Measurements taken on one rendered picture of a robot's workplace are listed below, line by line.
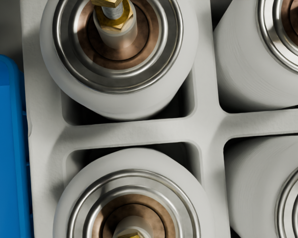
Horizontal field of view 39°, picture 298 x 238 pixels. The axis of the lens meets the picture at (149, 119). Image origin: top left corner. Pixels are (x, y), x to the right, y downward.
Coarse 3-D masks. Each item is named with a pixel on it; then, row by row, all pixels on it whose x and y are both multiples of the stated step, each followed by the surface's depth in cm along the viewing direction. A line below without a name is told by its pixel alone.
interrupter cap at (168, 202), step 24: (96, 192) 23; (120, 192) 23; (144, 192) 23; (168, 192) 23; (72, 216) 23; (96, 216) 23; (120, 216) 24; (144, 216) 24; (168, 216) 23; (192, 216) 23
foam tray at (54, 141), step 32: (32, 0) 31; (192, 0) 31; (224, 0) 36; (32, 32) 31; (32, 64) 31; (32, 96) 31; (64, 96) 33; (192, 96) 33; (32, 128) 31; (64, 128) 31; (96, 128) 31; (128, 128) 31; (160, 128) 31; (192, 128) 31; (224, 128) 31; (256, 128) 31; (288, 128) 31; (32, 160) 31; (64, 160) 31; (192, 160) 36; (32, 192) 31; (224, 192) 31; (224, 224) 31
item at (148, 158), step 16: (96, 160) 25; (112, 160) 24; (128, 160) 24; (144, 160) 24; (160, 160) 24; (80, 176) 24; (96, 176) 24; (176, 176) 24; (192, 176) 24; (64, 192) 24; (80, 192) 24; (192, 192) 24; (64, 208) 24; (208, 208) 24; (64, 224) 24; (208, 224) 24
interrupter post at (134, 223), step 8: (128, 216) 24; (136, 216) 23; (120, 224) 22; (128, 224) 21; (136, 224) 21; (144, 224) 22; (120, 232) 21; (128, 232) 21; (144, 232) 21; (152, 232) 23
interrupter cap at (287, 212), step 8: (296, 168) 24; (296, 176) 23; (288, 184) 23; (296, 184) 24; (280, 192) 24; (288, 192) 23; (296, 192) 23; (280, 200) 23; (288, 200) 23; (296, 200) 23; (280, 208) 23; (288, 208) 23; (296, 208) 23; (280, 216) 23; (288, 216) 23; (296, 216) 23; (280, 224) 23; (288, 224) 23; (296, 224) 23; (280, 232) 23; (288, 232) 23; (296, 232) 23
